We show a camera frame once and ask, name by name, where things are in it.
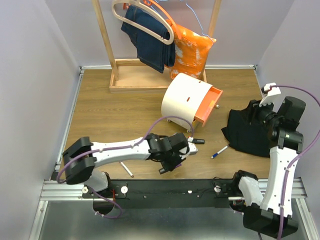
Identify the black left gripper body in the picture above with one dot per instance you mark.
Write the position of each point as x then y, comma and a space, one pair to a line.
171, 160

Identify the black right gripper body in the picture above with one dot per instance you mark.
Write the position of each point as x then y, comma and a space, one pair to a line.
265, 115

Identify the black highlighter purple cap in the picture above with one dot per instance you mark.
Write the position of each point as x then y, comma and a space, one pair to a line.
163, 171

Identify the white marker dark blue cap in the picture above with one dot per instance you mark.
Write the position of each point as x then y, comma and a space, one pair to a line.
219, 152

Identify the white marker brown cap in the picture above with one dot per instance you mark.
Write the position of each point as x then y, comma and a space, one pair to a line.
127, 170

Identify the white rounded drawer organizer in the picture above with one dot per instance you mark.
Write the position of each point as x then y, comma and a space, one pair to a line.
189, 101

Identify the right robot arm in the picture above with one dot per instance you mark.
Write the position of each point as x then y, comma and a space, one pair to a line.
270, 213

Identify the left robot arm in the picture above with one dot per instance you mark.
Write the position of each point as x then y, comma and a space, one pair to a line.
82, 159

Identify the black cloth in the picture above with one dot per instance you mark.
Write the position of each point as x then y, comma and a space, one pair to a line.
247, 137

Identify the black highlighter blue cap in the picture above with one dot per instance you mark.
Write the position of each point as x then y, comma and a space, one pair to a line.
198, 141

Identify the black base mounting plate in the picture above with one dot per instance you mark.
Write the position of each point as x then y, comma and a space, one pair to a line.
201, 193

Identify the orange white garment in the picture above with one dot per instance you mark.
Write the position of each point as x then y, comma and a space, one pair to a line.
191, 51

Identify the wooden clothes rack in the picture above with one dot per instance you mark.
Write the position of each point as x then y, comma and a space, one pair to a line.
131, 75

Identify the dark blue jeans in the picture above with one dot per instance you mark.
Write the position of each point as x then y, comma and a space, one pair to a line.
150, 50

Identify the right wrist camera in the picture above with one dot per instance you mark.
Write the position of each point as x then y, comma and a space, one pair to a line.
270, 92

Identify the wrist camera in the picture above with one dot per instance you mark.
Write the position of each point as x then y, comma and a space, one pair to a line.
270, 92
191, 149

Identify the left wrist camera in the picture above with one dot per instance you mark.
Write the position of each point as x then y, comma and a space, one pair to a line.
191, 149

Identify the light blue wire hanger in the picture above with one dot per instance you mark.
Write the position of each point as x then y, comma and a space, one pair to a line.
196, 17

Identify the aluminium frame rail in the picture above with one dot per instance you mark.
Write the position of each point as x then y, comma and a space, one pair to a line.
52, 191

